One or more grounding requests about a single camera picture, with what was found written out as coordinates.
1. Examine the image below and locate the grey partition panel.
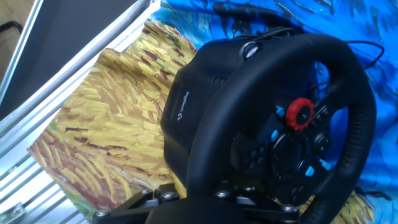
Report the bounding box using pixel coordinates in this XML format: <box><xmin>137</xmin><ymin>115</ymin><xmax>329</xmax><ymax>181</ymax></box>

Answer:
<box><xmin>0</xmin><ymin>0</ymin><xmax>139</xmax><ymax>121</ymax></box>

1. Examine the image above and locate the black wheel base housing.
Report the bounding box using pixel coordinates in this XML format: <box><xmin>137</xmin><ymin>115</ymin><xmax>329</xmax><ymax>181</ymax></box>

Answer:
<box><xmin>160</xmin><ymin>39</ymin><xmax>268</xmax><ymax>183</ymax></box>

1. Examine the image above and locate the black office chair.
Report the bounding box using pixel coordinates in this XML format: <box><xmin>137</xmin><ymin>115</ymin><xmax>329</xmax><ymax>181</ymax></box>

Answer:
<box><xmin>0</xmin><ymin>21</ymin><xmax>24</xmax><ymax>35</ymax></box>

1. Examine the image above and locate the Van Gogh print cloth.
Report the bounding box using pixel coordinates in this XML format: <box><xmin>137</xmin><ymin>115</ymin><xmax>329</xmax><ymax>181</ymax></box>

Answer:
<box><xmin>27</xmin><ymin>0</ymin><xmax>398</xmax><ymax>224</ymax></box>

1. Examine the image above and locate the aluminium bracket rail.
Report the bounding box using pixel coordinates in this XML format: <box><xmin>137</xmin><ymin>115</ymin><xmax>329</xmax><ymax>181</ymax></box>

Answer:
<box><xmin>0</xmin><ymin>202</ymin><xmax>27</xmax><ymax>224</ymax></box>

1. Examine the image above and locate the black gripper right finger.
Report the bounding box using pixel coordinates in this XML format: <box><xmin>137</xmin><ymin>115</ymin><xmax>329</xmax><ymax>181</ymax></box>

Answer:
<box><xmin>213</xmin><ymin>180</ymin><xmax>301</xmax><ymax>224</ymax></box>

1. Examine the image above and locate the thin black wheel cable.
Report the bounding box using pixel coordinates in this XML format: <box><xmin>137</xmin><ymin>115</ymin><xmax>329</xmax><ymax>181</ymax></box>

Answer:
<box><xmin>236</xmin><ymin>26</ymin><xmax>386</xmax><ymax>91</ymax></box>

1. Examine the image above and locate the black racing steering wheel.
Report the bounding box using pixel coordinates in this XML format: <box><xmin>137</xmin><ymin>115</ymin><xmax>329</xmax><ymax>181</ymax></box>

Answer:
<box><xmin>185</xmin><ymin>33</ymin><xmax>377</xmax><ymax>224</ymax></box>

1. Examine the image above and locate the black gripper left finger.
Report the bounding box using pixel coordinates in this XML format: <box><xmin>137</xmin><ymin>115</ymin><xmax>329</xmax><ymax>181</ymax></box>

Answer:
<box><xmin>93</xmin><ymin>182</ymin><xmax>181</xmax><ymax>224</ymax></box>

